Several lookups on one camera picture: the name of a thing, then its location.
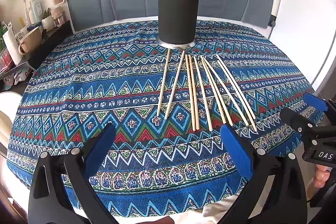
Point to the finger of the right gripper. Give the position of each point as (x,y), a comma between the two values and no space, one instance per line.
(297,122)
(316,102)

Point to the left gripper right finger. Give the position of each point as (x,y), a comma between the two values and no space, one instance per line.
(286,201)

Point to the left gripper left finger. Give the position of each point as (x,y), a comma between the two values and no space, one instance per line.
(48,200)

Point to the wooden chopstick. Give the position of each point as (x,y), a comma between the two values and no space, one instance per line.
(228,118)
(203,95)
(190,94)
(194,94)
(163,83)
(227,91)
(174,86)
(239,91)
(240,98)
(223,116)

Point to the person's right hand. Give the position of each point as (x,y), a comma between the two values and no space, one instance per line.
(321,175)

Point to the white refrigerator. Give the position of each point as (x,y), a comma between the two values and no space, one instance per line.
(305,32)

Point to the blue patterned tablecloth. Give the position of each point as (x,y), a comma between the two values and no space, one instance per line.
(113,74)

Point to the beige ceramic mug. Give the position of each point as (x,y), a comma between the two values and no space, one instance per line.
(30,42)

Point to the black side shelf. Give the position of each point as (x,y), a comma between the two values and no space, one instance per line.
(49,42)

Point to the black cylindrical utensil holder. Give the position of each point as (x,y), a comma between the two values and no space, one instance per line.
(177,20)

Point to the small potted plant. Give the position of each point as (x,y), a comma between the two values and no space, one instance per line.
(47,21)

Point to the pink jar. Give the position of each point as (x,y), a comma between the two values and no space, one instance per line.
(58,16)

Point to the white green bottle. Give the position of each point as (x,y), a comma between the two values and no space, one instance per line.
(36,8)

